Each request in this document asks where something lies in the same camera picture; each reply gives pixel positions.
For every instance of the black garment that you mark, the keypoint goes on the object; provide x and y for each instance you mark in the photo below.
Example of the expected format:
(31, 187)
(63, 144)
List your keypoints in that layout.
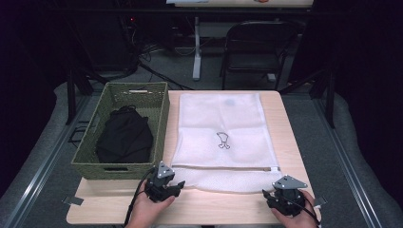
(126, 139)

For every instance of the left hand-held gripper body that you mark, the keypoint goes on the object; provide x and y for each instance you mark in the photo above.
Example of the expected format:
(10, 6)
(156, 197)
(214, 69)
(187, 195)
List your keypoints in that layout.
(158, 190)

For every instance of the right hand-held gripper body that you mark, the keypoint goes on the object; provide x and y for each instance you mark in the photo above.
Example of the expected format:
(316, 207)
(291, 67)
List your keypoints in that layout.
(290, 202)

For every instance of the small white box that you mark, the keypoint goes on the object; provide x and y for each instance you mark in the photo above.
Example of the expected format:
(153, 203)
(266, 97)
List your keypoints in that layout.
(271, 77)

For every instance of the grey tape strip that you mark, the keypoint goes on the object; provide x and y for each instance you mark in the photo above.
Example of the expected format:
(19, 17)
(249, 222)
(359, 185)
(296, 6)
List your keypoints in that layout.
(320, 201)
(72, 200)

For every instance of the white desk leg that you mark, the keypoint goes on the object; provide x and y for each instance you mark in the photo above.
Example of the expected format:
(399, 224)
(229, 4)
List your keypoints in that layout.
(197, 47)

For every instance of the white mesh laundry bag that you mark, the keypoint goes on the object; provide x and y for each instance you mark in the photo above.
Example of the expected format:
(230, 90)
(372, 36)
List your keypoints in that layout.
(206, 126)

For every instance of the black folding chair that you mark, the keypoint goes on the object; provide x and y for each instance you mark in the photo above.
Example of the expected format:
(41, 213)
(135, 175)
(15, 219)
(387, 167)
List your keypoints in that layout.
(253, 34)

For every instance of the orange object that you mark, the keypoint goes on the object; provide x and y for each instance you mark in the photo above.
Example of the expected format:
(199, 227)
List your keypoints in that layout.
(261, 1)

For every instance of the aluminium rail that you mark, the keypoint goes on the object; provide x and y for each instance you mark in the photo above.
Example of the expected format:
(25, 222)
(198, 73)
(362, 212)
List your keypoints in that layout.
(347, 167)
(44, 167)

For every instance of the black metal stand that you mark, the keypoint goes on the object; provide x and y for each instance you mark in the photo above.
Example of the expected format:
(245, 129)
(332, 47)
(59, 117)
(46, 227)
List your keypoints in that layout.
(331, 95)
(71, 95)

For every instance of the person's left hand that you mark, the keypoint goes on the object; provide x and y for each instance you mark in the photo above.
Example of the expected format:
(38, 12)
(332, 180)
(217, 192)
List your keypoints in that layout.
(145, 212)

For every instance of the person's right hand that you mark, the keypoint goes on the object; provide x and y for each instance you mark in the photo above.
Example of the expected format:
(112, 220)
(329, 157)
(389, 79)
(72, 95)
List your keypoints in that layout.
(301, 221)

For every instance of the green woven basket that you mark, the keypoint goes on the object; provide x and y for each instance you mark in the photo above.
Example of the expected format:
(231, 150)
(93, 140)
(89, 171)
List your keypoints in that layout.
(160, 126)

